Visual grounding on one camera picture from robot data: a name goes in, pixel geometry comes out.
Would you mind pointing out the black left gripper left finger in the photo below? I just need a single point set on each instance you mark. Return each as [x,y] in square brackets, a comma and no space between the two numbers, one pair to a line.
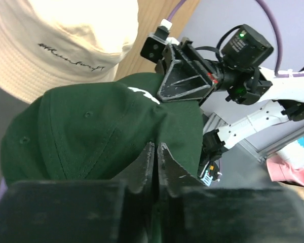
[115,210]

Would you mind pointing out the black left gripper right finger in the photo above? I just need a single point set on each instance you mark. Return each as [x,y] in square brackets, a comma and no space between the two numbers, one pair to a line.
[191,212]

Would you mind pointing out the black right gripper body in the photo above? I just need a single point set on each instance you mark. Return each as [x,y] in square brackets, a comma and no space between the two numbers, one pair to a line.
[221,74]

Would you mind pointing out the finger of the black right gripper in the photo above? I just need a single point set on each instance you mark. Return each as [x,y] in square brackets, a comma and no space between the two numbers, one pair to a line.
[187,76]

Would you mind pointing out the dark green baseball cap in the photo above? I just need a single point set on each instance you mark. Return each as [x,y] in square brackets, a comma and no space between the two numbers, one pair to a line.
[93,131]

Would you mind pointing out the lavender baseball cap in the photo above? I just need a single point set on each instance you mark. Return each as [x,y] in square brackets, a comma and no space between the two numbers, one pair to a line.
[3,188]

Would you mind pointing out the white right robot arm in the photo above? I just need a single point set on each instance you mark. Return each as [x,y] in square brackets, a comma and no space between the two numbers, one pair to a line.
[236,70]

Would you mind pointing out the tall wooden shelf box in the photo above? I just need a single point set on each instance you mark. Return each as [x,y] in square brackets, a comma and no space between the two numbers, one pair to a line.
[157,21]

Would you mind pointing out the cream bucket hat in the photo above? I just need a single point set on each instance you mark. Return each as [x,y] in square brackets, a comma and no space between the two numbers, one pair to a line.
[46,44]

